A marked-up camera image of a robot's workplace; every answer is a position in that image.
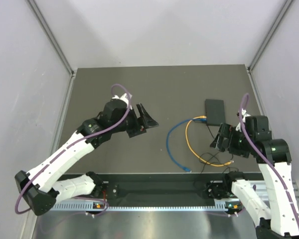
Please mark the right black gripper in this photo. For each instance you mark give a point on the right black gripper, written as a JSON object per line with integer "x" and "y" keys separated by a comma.
{"x": 226, "y": 130}

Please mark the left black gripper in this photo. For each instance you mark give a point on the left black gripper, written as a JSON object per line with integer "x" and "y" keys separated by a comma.
{"x": 140, "y": 123}

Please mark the black network switch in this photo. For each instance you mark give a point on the black network switch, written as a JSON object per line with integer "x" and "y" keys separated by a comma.
{"x": 215, "y": 112}

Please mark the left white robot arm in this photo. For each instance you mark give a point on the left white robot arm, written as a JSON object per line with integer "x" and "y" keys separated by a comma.
{"x": 41, "y": 187}

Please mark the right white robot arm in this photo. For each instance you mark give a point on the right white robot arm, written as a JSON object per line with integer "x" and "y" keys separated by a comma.
{"x": 279, "y": 219}

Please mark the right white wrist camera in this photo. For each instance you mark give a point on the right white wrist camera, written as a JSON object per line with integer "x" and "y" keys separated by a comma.
{"x": 241, "y": 114}

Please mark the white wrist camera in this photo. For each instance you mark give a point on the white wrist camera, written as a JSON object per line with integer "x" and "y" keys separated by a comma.
{"x": 123, "y": 98}
{"x": 241, "y": 114}

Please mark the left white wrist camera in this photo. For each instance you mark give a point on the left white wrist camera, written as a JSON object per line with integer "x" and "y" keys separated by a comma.
{"x": 123, "y": 98}

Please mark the grey slotted cable duct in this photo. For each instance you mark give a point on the grey slotted cable duct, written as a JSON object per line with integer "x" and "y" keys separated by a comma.
{"x": 77, "y": 205}

